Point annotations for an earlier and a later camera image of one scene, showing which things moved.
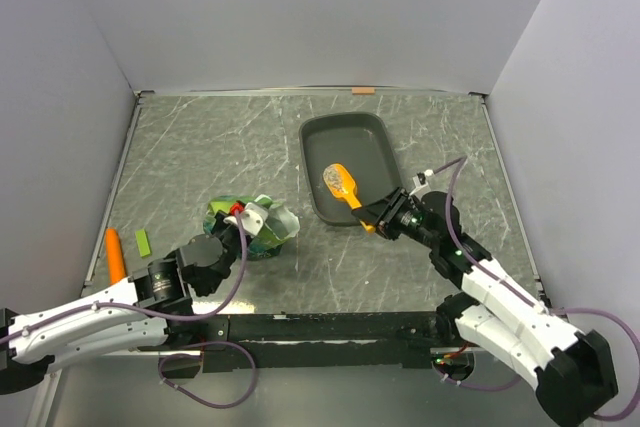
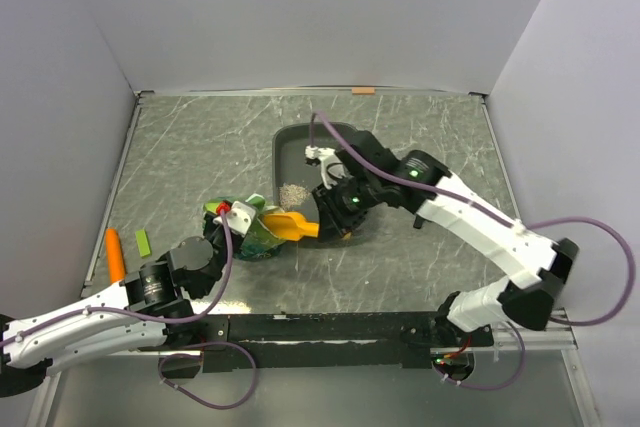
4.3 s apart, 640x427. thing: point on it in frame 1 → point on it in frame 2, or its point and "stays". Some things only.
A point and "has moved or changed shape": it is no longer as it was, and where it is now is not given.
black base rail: (204, 344) stays
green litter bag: (280, 225) stays
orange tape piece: (363, 90) stays
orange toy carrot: (116, 259) stays
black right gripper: (382, 213) → (334, 223)
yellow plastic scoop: (342, 184) has moved or changed shape
